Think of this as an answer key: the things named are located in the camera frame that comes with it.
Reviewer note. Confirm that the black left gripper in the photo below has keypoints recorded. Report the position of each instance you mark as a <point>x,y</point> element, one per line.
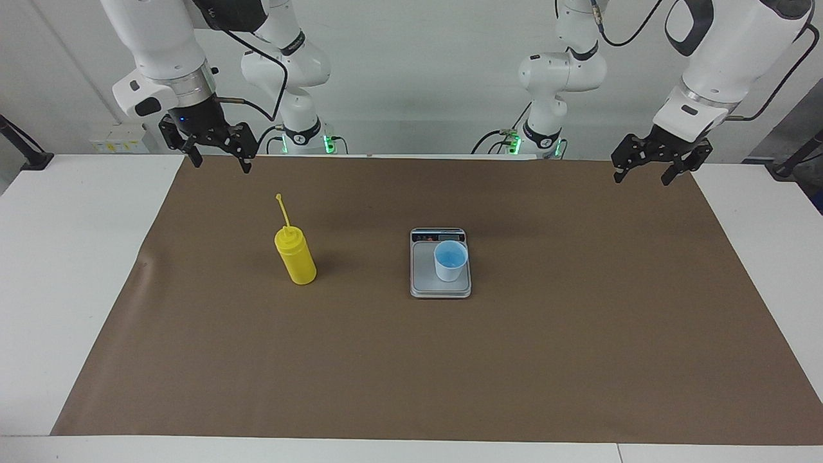
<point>675,145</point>

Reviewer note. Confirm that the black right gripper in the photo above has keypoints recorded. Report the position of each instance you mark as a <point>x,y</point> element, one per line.
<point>196,122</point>

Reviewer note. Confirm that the yellow squeeze bottle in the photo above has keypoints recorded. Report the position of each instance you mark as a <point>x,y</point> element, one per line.
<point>299,263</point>

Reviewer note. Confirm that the light blue plastic cup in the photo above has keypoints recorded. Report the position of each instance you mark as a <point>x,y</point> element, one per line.
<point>450,270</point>

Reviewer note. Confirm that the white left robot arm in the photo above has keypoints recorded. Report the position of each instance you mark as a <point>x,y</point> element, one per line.
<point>726,58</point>

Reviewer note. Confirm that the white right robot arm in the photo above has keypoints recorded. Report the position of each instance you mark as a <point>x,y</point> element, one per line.
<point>161,45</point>

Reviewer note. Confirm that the silver digital kitchen scale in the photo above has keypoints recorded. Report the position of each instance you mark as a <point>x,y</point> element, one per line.
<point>421,276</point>

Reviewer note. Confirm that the brown paper table mat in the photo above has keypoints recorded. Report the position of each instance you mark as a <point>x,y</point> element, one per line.
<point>411,373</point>

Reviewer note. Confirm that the white wall outlet strip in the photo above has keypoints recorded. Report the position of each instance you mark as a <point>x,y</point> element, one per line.
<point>109,143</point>

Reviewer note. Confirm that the black table clamp mount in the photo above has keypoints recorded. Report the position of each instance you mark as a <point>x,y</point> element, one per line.
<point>787,168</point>
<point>35,159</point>

